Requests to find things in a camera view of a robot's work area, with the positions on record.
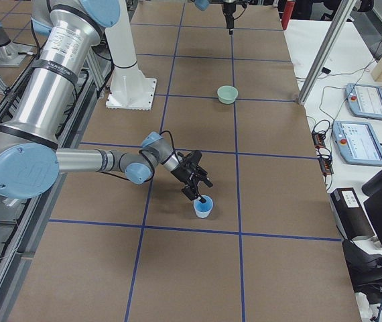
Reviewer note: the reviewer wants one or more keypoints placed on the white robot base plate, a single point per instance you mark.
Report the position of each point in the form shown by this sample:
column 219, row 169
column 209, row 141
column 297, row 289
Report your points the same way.
column 133, row 94

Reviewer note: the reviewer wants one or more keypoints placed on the black box device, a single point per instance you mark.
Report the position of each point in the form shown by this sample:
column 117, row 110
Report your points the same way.
column 352, row 219

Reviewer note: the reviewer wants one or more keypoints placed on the aluminium frame post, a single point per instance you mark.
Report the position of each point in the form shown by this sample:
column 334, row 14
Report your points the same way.
column 328, row 42

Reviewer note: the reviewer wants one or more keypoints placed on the small black square pad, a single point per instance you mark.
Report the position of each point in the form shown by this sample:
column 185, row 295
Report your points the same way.
column 326, row 70

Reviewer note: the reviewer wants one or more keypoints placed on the light blue plastic cup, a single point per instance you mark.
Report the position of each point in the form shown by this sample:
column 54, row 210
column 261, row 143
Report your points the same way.
column 202, row 210

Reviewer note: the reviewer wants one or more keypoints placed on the teach pendant tablet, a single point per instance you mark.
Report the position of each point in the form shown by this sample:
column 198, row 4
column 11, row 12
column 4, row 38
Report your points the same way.
column 357, row 143
column 364, row 100

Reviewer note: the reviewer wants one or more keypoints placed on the lower teach pendant tablet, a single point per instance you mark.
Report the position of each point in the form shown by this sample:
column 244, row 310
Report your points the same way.
column 357, row 143

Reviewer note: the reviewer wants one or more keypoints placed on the red cylinder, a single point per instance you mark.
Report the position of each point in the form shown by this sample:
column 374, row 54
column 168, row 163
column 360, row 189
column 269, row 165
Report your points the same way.
column 287, row 13

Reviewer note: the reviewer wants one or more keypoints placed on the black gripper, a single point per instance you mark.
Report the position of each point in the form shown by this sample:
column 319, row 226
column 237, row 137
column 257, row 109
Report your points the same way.
column 228, row 13
column 179, row 175

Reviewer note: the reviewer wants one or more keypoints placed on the upper teach pendant tablet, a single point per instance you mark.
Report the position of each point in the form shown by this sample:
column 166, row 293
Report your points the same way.
column 364, row 100

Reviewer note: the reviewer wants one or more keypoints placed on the brown paper table mat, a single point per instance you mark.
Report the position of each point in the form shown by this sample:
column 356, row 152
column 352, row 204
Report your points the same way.
column 235, row 225

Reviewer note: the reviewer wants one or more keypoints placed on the light green bowl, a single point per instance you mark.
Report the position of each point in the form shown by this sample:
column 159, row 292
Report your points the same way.
column 227, row 94

